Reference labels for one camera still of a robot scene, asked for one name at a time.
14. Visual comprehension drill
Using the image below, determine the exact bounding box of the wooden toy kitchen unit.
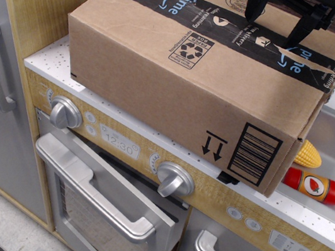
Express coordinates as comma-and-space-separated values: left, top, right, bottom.
0, 0, 335, 251

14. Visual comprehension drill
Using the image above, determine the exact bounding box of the left silver oven knob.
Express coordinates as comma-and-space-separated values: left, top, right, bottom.
49, 95, 83, 129

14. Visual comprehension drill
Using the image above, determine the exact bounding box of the silver oven door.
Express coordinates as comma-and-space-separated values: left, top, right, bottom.
18, 130, 199, 251

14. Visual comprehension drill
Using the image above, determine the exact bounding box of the silver oven knob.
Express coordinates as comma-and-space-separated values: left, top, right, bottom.
157, 161, 195, 197
49, 95, 83, 129

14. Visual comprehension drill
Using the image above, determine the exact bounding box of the yellow toy corn cob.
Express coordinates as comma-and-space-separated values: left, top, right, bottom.
294, 140, 322, 169

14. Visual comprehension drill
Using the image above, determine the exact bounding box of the right silver oven knob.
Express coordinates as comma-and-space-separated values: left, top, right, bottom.
157, 161, 195, 197

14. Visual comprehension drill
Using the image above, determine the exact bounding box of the red toy ketchup bottle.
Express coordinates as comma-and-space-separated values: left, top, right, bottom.
282, 167, 335, 205

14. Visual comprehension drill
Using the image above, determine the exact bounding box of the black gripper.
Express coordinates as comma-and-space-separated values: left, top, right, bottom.
244, 0, 335, 49

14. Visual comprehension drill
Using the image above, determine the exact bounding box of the large brown cardboard box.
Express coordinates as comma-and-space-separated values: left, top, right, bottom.
68, 0, 335, 196

